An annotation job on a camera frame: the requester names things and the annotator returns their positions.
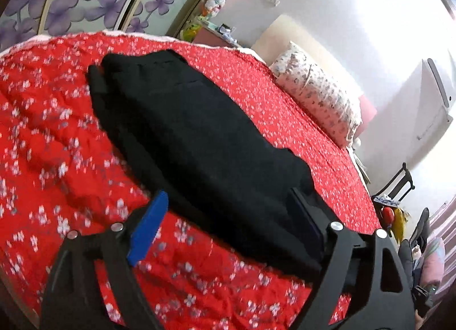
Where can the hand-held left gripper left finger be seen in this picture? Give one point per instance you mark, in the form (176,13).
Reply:
(149,226)

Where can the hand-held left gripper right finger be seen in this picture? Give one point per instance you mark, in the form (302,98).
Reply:
(307,221)

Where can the black pants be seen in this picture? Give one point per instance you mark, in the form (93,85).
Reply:
(196,137)

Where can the red bag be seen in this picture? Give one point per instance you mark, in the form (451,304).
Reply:
(387,216)

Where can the yellow bag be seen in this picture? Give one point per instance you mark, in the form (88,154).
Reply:
(399,223)

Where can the round white lamp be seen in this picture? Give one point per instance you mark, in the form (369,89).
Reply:
(357,142)

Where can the black chair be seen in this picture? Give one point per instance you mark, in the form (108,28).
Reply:
(400,182)

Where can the grey jacket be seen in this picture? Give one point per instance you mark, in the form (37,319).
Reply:
(406,258)

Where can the pink headboard panel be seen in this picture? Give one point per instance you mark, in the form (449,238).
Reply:
(368,112)

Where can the floral print pillow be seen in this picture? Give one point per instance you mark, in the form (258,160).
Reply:
(317,95)

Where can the red floral bedspread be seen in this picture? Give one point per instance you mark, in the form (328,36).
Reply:
(53,137)

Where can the pink curtain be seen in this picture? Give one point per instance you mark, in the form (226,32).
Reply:
(443,219)

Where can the white air conditioner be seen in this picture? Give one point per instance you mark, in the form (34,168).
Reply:
(433,109)

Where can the cream headboard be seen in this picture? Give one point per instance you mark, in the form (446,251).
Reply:
(281,30)

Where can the green and yellow toy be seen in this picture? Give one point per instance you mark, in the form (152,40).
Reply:
(190,29)

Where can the pink bedside table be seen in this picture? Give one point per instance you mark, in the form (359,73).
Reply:
(213,35)

